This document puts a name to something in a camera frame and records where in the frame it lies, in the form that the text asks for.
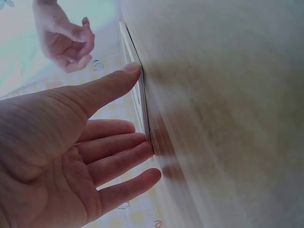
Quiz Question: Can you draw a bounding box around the person's right hand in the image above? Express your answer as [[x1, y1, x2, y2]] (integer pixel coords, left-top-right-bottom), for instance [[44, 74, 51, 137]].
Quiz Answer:
[[32, 0, 96, 74]]

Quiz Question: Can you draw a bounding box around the person's left hand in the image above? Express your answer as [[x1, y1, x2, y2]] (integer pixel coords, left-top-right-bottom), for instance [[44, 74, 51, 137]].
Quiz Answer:
[[0, 62, 162, 228]]

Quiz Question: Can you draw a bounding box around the white board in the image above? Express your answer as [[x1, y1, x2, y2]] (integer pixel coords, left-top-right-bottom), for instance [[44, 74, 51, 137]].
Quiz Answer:
[[118, 21, 156, 163]]

